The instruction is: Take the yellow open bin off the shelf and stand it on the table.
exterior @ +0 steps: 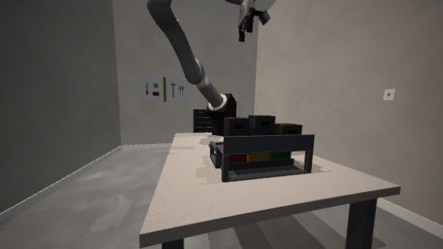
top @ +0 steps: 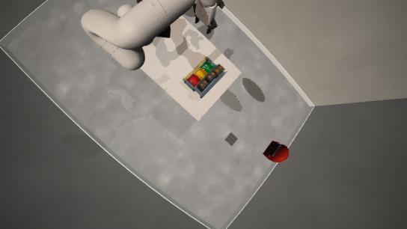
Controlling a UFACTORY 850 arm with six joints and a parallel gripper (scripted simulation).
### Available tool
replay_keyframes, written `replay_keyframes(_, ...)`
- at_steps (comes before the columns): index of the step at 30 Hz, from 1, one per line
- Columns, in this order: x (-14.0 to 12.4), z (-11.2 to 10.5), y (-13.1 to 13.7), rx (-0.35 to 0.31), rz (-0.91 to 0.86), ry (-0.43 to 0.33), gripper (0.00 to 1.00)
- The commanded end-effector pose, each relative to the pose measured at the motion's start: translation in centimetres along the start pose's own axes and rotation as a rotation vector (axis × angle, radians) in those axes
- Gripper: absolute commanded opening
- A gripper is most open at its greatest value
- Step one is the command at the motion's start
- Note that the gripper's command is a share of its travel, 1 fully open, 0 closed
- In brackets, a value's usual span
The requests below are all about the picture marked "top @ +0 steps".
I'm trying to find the black metal shelf rack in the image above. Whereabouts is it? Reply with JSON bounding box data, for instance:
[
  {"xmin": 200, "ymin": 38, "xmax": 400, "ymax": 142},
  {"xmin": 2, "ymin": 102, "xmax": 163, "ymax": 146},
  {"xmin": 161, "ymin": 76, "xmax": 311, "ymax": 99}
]
[{"xmin": 183, "ymin": 57, "xmax": 225, "ymax": 99}]

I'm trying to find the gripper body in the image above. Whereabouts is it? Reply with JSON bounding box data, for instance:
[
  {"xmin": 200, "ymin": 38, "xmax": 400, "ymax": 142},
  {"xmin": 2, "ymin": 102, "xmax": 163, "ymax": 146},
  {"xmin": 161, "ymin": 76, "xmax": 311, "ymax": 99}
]
[{"xmin": 195, "ymin": 0, "xmax": 217, "ymax": 26}]

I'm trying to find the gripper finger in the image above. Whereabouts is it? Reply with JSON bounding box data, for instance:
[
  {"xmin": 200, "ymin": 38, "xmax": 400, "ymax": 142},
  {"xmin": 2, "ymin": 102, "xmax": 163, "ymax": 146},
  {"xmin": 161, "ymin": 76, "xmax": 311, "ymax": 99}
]
[
  {"xmin": 193, "ymin": 4, "xmax": 200, "ymax": 24},
  {"xmin": 206, "ymin": 17, "xmax": 218, "ymax": 34}
]

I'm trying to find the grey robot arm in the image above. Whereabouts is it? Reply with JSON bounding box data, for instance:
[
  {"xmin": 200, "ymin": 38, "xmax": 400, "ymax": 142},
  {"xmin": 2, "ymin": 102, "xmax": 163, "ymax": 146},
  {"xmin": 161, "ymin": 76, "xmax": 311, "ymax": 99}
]
[{"xmin": 81, "ymin": 0, "xmax": 196, "ymax": 70}]

